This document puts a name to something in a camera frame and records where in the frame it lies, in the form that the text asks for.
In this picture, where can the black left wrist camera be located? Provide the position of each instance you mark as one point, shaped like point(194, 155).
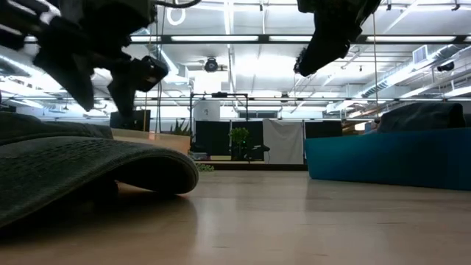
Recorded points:
point(151, 73)

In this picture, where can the white hanging cloth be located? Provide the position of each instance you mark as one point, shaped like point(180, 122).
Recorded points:
point(283, 141)

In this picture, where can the spiky green plant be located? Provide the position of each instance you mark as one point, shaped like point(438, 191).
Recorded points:
point(180, 129)

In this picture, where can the black metal frame stand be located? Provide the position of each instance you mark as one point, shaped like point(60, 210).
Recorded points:
point(219, 95)

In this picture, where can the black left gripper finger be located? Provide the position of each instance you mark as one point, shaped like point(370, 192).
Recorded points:
point(123, 90)
point(71, 79)

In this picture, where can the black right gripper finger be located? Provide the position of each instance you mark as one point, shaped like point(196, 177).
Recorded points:
point(322, 55)

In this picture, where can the black monitor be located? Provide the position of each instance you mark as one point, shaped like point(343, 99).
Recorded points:
point(141, 120)

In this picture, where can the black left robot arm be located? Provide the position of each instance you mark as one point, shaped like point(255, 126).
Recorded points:
point(22, 22)

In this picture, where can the teal blue bin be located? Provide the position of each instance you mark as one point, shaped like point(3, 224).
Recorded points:
point(390, 158)

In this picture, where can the light wooden planter box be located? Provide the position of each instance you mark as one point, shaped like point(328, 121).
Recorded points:
point(158, 141)

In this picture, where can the black office chair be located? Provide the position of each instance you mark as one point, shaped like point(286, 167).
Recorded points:
point(259, 149)

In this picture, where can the dark green bucket hat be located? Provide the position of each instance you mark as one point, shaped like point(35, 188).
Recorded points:
point(73, 169)

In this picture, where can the blue denim bucket hat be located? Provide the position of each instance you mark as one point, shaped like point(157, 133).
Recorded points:
point(423, 117)

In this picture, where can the round black ceiling camera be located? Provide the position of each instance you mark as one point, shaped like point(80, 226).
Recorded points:
point(211, 65)

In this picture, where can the leafy green potted plant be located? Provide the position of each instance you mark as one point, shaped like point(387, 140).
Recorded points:
point(240, 138)

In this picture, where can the black partition panel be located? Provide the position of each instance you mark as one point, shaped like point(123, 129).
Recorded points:
point(324, 129)

